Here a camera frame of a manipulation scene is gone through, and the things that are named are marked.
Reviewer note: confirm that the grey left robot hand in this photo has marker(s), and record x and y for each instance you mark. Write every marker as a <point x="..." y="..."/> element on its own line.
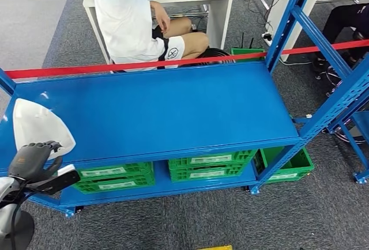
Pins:
<point x="32" y="162"/>

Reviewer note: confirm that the chrome round base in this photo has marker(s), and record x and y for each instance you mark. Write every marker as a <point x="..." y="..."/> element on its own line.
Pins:
<point x="350" y="135"/>

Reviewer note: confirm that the black stool chrome base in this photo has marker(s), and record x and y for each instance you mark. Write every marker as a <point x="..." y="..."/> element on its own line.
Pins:
<point x="334" y="82"/>

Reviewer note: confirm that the black router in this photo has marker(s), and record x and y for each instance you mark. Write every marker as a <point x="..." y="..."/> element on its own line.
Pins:
<point x="251" y="41"/>

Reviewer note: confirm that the person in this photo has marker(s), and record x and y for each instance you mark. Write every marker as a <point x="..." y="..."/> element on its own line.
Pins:
<point x="342" y="23"/>
<point x="124" y="19"/>

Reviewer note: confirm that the white curved plastic part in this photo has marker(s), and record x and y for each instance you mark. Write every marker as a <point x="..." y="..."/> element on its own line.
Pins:
<point x="37" y="126"/>

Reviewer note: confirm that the green open plastic crate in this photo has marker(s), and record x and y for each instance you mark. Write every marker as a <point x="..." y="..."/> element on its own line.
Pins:
<point x="299" y="166"/>

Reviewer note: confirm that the black round stool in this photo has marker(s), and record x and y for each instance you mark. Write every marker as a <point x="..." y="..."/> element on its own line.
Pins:
<point x="213" y="53"/>

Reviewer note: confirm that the yellow floor tape square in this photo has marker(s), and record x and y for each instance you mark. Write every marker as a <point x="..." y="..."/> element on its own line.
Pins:
<point x="216" y="247"/>

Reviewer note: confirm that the black stanchion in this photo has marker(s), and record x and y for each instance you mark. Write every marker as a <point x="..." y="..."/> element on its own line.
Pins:
<point x="27" y="233"/>

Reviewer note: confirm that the white power strip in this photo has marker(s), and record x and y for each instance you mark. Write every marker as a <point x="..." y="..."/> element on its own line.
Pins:
<point x="266" y="37"/>

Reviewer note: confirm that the blue metal shelf rack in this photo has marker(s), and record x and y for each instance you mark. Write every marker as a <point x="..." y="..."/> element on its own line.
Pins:
<point x="178" y="111"/>
<point x="361" y="122"/>

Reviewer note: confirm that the red barrier belt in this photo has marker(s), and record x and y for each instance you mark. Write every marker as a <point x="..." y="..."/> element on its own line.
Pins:
<point x="86" y="67"/>

